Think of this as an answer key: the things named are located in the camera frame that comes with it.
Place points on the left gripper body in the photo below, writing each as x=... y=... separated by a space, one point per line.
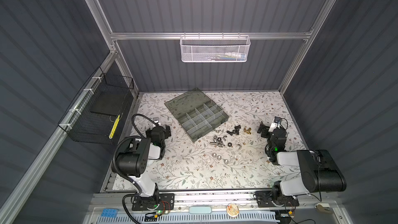
x=166 y=131

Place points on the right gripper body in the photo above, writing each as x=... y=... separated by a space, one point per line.
x=265 y=129

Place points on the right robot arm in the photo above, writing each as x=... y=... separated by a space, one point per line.
x=318 y=171

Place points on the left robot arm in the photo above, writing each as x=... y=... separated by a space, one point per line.
x=134 y=153

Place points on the grey compartment organizer box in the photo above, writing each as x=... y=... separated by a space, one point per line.
x=197 y=113

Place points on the floral table mat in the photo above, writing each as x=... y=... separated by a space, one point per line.
x=189 y=165

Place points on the round tape roll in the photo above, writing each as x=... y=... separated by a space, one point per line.
x=232 y=210

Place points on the blue block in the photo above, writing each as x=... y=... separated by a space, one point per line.
x=109 y=213

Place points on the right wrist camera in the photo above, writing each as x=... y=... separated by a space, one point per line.
x=275 y=124

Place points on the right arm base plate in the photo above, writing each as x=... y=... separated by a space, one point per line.
x=269 y=199

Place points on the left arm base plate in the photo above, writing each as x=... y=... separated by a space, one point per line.
x=155 y=203

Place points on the black wire basket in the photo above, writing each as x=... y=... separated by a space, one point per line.
x=91 y=119

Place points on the white wire mesh basket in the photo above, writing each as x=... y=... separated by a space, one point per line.
x=214 y=49

